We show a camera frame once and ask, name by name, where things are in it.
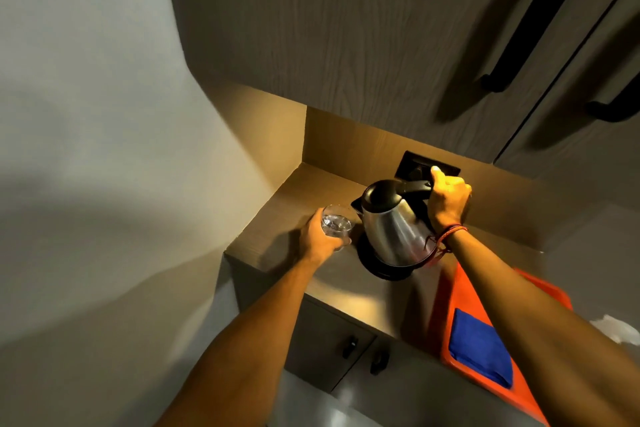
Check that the person's left hand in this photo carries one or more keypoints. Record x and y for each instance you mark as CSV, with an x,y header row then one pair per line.
x,y
315,241

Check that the person's right hand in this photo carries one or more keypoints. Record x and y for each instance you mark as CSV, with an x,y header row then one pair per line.
x,y
447,206

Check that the person's left thumb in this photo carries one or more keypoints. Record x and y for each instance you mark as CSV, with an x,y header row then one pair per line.
x,y
319,219

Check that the person's right thumb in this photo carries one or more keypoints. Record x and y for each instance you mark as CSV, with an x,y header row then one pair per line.
x,y
438,179

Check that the clear drinking glass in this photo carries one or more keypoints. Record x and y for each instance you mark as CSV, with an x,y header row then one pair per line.
x,y
336,225

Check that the stainless steel electric kettle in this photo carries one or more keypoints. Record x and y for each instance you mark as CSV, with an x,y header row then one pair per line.
x,y
397,226

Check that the person's right forearm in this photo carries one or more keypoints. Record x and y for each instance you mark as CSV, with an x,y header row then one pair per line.
x,y
540,331

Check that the person's left forearm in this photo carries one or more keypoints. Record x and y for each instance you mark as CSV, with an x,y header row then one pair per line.
x,y
245,346

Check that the black kettle base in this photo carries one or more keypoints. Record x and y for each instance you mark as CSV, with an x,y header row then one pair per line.
x,y
385,269

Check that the grey lower cabinet door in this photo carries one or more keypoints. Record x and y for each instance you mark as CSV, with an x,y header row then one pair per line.
x,y
325,341
425,391

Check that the grey cabinet door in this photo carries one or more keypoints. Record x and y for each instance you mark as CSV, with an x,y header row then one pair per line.
x,y
325,341
360,36
585,131
425,391

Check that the grey upper cabinet door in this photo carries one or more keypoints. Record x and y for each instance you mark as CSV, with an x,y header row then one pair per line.
x,y
360,36
585,131

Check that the orange tray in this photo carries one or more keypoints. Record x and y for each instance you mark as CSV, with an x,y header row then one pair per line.
x,y
500,341

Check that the blue folded cloth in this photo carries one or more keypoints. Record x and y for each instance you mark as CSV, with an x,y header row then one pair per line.
x,y
480,349

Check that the white crumpled cloth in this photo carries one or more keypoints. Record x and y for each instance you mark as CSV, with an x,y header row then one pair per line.
x,y
617,329

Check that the black wall socket plate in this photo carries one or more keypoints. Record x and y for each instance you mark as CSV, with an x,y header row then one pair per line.
x,y
417,166

